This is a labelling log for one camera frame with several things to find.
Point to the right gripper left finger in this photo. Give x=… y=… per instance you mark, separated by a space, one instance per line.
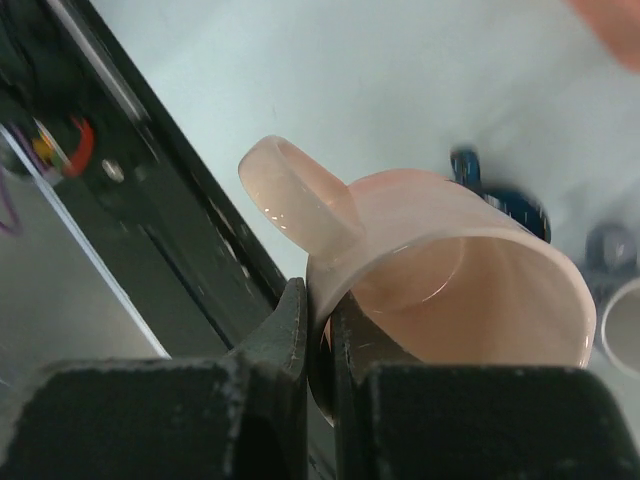
x=241 y=416

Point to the dark blue mug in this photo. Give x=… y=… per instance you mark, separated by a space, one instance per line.
x=509 y=199

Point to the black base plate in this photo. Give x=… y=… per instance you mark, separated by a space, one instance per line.
x=78 y=118

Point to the grey blue mug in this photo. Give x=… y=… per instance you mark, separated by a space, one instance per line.
x=611 y=271

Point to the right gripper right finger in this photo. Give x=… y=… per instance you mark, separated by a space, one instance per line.
x=396 y=418

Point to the salmon plastic tray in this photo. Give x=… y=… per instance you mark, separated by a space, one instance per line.
x=615 y=24

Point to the large peach mug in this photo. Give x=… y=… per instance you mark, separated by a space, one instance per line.
x=450 y=279

